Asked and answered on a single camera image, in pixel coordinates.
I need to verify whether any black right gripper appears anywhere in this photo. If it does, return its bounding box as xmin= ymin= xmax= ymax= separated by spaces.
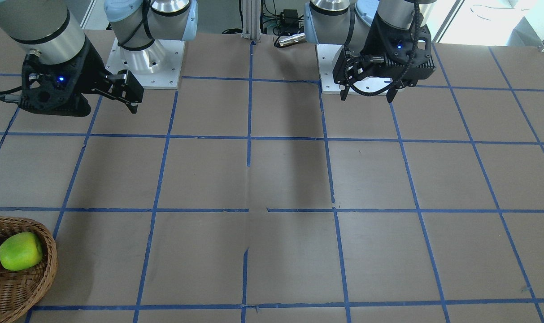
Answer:
xmin=20 ymin=38 xmax=144 ymax=117

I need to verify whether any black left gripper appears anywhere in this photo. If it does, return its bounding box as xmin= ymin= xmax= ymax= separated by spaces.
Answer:
xmin=333 ymin=12 xmax=435 ymax=103

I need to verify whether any green apple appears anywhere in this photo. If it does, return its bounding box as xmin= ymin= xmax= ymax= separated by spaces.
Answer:
xmin=0 ymin=232 xmax=44 ymax=271

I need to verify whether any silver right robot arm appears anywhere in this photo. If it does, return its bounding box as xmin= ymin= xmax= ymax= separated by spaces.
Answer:
xmin=0 ymin=0 xmax=198 ymax=117

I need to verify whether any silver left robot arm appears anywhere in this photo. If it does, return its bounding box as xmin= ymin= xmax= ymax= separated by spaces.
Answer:
xmin=304 ymin=0 xmax=436 ymax=102

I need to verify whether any wicker basket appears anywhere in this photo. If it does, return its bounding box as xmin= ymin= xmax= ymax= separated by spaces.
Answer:
xmin=0 ymin=216 xmax=58 ymax=323

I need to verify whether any aluminium frame post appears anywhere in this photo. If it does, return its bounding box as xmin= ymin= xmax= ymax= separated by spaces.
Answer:
xmin=239 ymin=0 xmax=263 ymax=43

